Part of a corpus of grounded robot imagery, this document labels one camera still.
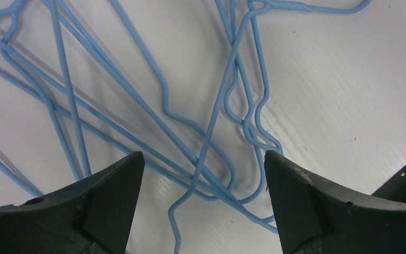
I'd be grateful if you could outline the blue wire hanger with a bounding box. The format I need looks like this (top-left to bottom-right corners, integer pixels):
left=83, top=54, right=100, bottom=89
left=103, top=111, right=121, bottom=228
left=0, top=1, right=91, bottom=180
left=0, top=0, right=281, bottom=234
left=223, top=15, right=283, bottom=204
left=168, top=1, right=370, bottom=253
left=110, top=0, right=237, bottom=197

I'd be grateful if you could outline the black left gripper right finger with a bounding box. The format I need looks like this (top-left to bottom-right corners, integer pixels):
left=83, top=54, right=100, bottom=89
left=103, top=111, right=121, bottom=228
left=264, top=151, right=406, bottom=253

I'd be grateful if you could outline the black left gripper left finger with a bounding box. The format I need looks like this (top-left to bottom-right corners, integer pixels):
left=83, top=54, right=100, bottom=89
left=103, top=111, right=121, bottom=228
left=0, top=151, right=145, bottom=253

